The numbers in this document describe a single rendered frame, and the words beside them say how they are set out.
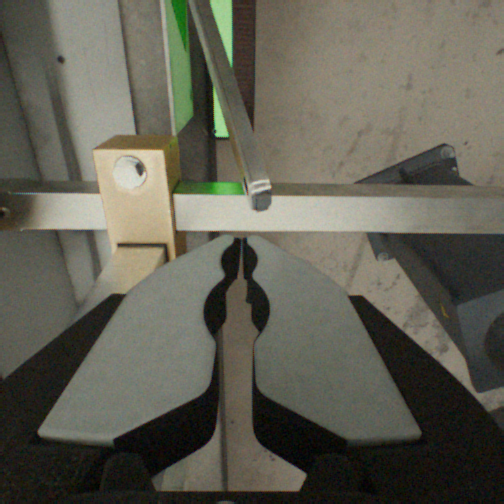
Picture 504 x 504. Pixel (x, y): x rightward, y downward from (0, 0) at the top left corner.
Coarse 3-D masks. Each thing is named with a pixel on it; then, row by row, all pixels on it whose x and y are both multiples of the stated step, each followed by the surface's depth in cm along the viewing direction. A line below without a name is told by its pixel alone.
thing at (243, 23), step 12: (240, 0) 31; (252, 0) 31; (240, 12) 32; (252, 12) 32; (240, 24) 32; (252, 24) 32; (240, 36) 33; (252, 36) 33; (240, 48) 33; (252, 48) 33; (240, 60) 34; (252, 60) 34; (240, 72) 34; (252, 72) 34; (240, 84) 35
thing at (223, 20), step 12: (216, 0) 31; (228, 0) 31; (216, 12) 32; (228, 12) 32; (228, 24) 32; (228, 36) 33; (228, 48) 33; (216, 96) 35; (216, 108) 36; (216, 120) 36
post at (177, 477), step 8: (192, 456) 42; (176, 464) 38; (184, 464) 38; (168, 472) 38; (176, 472) 38; (184, 472) 38; (168, 480) 37; (176, 480) 37; (184, 480) 37; (168, 488) 36; (176, 488) 36; (184, 488) 37
